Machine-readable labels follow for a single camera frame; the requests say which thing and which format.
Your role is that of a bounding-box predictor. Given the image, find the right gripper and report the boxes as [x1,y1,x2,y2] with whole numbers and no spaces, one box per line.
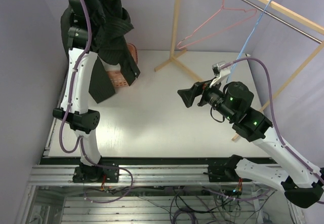
[178,75,236,122]

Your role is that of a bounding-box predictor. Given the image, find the pink wire hanger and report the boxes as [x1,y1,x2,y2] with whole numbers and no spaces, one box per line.
[176,0,258,50]

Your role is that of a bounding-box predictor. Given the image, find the dark striped shirt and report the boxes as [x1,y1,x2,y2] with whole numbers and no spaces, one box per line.
[60,0,140,103]

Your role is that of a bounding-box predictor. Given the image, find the blue wire hanger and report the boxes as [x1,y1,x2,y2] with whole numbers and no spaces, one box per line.
[226,0,272,83]

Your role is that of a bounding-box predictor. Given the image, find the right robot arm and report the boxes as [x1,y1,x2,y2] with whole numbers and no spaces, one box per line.
[177,81,323,208]

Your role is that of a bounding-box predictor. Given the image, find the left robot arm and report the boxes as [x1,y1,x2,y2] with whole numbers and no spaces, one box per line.
[53,0,119,183]

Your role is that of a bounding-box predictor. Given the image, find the pink plastic basket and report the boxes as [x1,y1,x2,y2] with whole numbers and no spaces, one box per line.
[105,43,138,88]

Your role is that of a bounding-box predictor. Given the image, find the metal hanging rod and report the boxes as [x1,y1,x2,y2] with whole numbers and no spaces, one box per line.
[240,0,323,44]

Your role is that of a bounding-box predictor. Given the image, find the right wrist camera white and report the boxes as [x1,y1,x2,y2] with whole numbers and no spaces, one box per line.
[209,61,232,88]

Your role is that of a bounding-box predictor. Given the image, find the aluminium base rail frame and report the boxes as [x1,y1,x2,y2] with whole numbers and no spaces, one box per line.
[27,117,299,224]

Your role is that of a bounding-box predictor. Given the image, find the tangled cables under table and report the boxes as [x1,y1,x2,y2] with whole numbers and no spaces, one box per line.
[85,173,279,224]

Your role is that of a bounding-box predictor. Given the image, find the wooden clothes rack frame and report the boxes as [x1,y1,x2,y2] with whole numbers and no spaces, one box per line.
[154,0,324,142]

